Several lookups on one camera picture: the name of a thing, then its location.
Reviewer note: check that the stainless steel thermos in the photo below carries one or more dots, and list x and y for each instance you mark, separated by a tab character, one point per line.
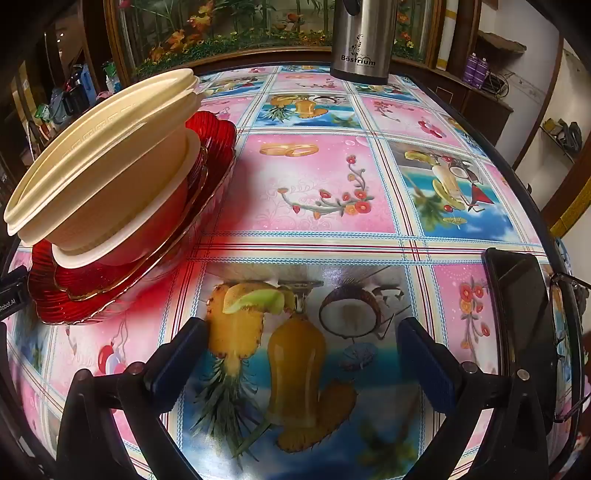
360	41

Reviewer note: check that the purple bottle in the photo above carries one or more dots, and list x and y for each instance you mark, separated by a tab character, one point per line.
484	73
471	69

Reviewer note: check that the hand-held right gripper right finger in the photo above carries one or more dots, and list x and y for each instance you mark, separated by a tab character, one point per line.
425	357

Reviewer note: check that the white plastic bowl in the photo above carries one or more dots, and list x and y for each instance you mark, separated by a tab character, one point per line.
115	261

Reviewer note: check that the wooden side cabinet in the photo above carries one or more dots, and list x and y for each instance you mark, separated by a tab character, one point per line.
480	110

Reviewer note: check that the black smartphone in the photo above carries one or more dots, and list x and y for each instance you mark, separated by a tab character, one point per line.
521	304

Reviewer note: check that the white and yellow scroll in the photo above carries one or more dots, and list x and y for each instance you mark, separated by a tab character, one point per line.
448	37

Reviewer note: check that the large red glass plate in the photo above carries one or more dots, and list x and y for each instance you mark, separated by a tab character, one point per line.
55	310

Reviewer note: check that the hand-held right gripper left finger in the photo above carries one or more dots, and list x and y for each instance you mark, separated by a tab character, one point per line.
180	353

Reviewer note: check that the green label bottle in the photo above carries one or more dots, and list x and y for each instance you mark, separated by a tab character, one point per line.
109	78

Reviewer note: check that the blue jug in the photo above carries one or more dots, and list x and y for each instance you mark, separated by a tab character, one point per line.
86	79

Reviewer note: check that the fruit printed tablecloth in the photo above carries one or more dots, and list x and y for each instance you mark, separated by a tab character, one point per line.
323	230

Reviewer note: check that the black framed eyeglasses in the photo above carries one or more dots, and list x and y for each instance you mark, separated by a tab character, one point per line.
567	277

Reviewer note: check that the artificial flower display case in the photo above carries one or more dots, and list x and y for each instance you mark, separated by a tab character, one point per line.
231	32

